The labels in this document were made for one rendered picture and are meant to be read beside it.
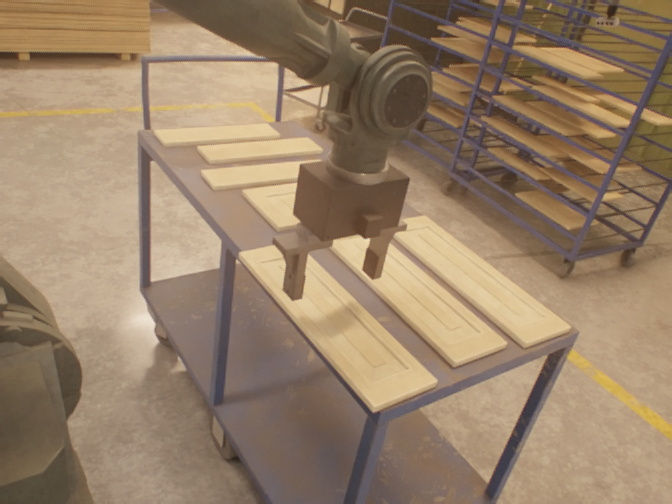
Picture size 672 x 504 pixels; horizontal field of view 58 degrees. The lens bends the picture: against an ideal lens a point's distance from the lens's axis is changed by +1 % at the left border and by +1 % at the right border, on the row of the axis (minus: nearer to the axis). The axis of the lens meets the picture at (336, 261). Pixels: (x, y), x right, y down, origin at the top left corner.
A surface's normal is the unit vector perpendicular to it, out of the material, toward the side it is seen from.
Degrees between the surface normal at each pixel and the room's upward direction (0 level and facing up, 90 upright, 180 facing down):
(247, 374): 0
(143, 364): 0
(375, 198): 90
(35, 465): 0
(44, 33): 90
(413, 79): 90
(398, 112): 90
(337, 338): 11
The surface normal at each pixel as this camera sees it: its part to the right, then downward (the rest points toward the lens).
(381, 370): 0.27, -0.72
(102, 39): 0.56, 0.52
